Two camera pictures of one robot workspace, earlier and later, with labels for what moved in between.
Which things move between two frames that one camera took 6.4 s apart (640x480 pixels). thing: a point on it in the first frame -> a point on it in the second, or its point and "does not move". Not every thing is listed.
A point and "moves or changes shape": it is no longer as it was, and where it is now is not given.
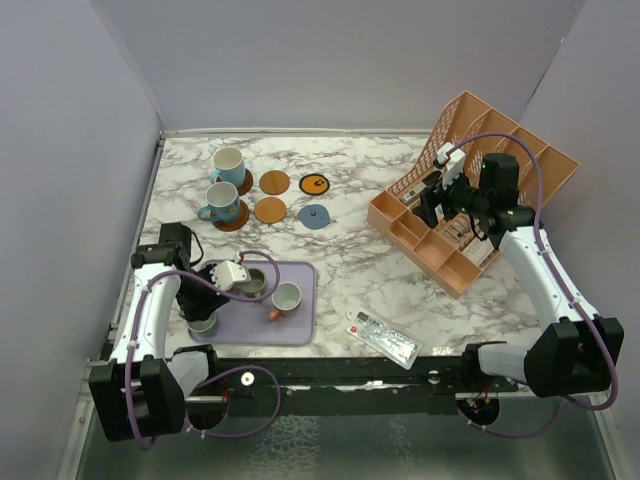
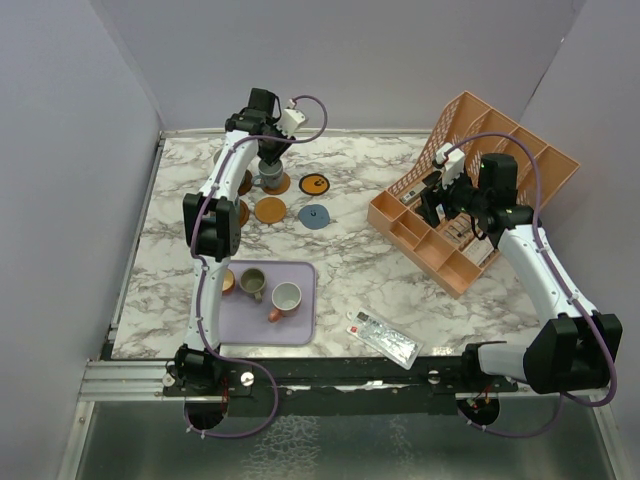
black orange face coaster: [314, 184] does not move
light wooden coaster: [270, 210] does not move
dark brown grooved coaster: [247, 183] does not move
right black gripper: [426, 209] does not move
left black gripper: [203, 307] -> [271, 157]
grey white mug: [204, 330] moves or changes shape
